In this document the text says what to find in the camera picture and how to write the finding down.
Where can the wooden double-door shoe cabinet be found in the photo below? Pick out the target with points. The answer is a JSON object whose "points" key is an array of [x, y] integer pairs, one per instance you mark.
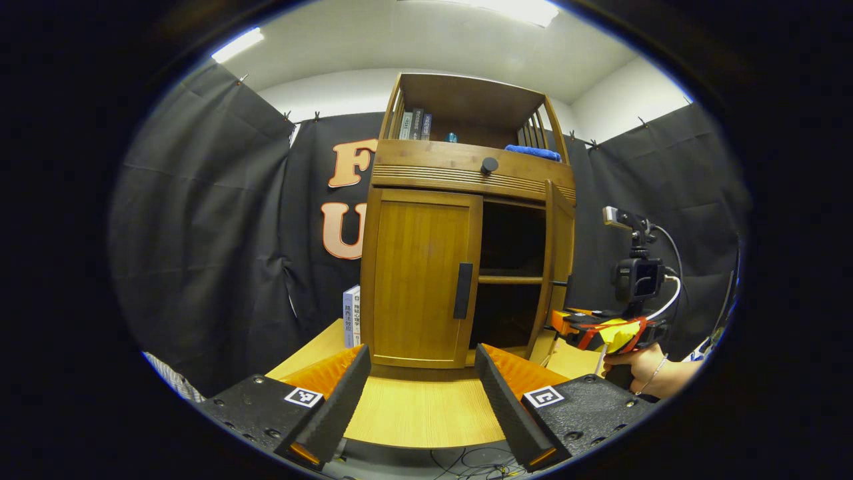
{"points": [[466, 160]]}

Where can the blue towel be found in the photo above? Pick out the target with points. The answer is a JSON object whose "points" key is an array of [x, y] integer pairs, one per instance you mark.
{"points": [[533, 152]]}

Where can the white paperback book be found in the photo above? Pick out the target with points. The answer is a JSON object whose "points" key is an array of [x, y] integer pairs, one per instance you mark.
{"points": [[356, 320], [347, 320]]}

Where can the ceiling light panel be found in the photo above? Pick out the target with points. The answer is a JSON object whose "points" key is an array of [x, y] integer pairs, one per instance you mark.
{"points": [[520, 10]]}

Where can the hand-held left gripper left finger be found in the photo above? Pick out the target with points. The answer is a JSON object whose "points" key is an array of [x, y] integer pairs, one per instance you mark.
{"points": [[343, 400]]}

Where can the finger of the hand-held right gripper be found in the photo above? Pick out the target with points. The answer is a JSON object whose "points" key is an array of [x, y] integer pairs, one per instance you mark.
{"points": [[563, 323]]}

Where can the black backdrop cloth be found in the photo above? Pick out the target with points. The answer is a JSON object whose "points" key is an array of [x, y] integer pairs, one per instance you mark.
{"points": [[200, 233]]}

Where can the black round drawer knob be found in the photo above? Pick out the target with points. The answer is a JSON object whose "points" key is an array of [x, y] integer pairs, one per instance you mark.
{"points": [[489, 166]]}

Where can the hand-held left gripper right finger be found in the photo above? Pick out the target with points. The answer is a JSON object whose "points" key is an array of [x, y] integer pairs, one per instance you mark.
{"points": [[500, 400]]}

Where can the blue purple book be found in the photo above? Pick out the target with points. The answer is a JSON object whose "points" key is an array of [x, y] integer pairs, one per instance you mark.
{"points": [[426, 126]]}

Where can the ceiling light tube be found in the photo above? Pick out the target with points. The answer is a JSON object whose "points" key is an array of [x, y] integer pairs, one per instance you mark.
{"points": [[236, 45]]}

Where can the striped grey cloth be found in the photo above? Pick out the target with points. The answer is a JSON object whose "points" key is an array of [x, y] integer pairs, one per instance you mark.
{"points": [[173, 380]]}

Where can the grey book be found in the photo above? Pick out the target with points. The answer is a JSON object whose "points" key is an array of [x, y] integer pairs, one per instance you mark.
{"points": [[405, 125]]}

